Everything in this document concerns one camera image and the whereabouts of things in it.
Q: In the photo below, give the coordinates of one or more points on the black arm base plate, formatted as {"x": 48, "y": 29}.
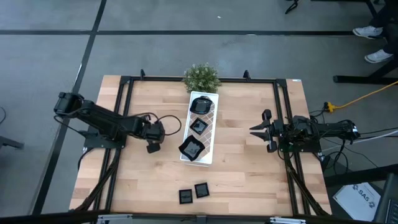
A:
{"x": 308, "y": 148}
{"x": 93, "y": 143}

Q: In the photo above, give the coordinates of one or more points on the black wavy square plate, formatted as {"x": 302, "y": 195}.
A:
{"x": 192, "y": 148}

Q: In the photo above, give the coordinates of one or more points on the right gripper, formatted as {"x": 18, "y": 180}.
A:
{"x": 273, "y": 130}

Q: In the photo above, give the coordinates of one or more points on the silver metal bracket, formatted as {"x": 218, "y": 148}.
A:
{"x": 287, "y": 220}
{"x": 115, "y": 218}

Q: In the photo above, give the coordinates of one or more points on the green artificial potted plant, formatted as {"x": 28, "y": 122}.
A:
{"x": 201, "y": 77}

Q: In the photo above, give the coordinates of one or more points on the white paper sign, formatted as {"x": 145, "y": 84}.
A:
{"x": 354, "y": 202}

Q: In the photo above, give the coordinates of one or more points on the grey chair base leg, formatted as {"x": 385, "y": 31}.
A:
{"x": 11, "y": 143}

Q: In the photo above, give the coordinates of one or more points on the black desk leg frame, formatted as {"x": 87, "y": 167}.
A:
{"x": 367, "y": 80}

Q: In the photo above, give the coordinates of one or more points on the person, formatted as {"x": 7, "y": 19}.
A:
{"x": 381, "y": 18}

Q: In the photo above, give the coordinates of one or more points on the black laptop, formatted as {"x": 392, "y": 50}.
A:
{"x": 388, "y": 202}

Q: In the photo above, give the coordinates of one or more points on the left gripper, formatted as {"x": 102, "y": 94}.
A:
{"x": 154, "y": 132}

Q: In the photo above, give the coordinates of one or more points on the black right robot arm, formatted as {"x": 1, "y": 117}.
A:
{"x": 329, "y": 129}

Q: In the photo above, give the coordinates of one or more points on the black leaf-shaped plate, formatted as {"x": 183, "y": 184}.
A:
{"x": 201, "y": 105}

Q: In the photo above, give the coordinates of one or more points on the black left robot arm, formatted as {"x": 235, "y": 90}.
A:
{"x": 102, "y": 119}

